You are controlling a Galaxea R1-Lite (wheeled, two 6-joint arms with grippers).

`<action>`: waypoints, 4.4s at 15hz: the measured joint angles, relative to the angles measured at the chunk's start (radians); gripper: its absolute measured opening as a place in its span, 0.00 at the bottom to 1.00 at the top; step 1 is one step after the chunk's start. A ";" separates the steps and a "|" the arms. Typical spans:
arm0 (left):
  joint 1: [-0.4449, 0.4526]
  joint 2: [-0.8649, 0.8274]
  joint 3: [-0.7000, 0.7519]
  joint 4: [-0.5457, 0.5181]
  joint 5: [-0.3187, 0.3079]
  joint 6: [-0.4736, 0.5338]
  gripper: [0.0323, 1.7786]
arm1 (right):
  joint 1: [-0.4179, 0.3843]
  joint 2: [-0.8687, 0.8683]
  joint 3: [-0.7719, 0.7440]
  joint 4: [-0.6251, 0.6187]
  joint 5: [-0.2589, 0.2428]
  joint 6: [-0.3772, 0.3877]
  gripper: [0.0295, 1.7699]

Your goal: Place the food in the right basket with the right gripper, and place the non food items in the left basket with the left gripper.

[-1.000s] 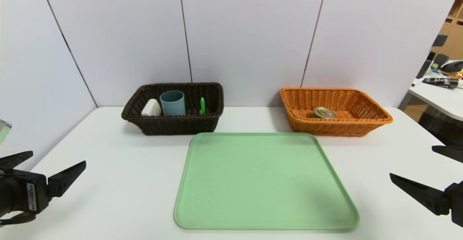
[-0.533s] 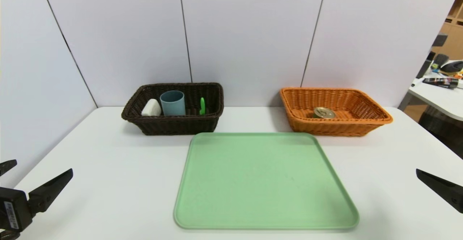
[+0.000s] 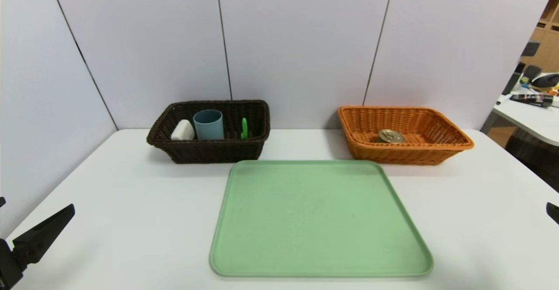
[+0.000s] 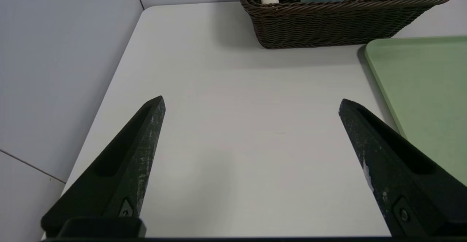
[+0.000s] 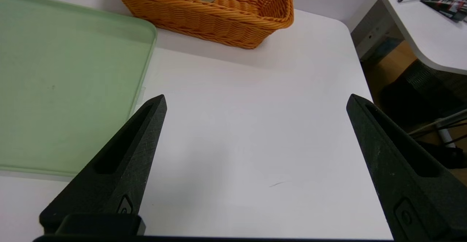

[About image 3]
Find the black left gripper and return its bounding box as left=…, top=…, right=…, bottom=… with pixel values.
left=0, top=197, right=76, bottom=290

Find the blue plastic cup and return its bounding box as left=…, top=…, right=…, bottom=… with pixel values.
left=193, top=109, right=225, bottom=141

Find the gold lid food can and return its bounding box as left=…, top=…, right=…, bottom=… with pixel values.
left=376, top=129, right=406, bottom=144

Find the dark brown wicker basket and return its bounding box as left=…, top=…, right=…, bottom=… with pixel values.
left=147, top=100, right=271, bottom=164

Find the orange wicker basket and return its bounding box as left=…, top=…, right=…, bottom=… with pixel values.
left=337, top=105, right=475, bottom=166

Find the light green plastic tray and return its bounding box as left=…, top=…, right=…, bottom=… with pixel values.
left=210, top=160, right=434, bottom=278

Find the black upright stand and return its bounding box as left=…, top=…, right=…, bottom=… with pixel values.
left=502, top=62, right=527, bottom=95

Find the dark woven bin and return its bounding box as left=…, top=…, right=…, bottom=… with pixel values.
left=505, top=128, right=559, bottom=193

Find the white side table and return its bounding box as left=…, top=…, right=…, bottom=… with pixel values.
left=480, top=74, right=559, bottom=147

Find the black tray with tools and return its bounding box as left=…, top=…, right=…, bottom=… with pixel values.
left=510, top=93, right=555, bottom=107

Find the dark grey clutter pile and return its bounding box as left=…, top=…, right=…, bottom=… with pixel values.
left=524, top=65, right=559, bottom=91

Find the wooden shelf unit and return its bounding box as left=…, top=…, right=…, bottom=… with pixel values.
left=518, top=0, right=559, bottom=74

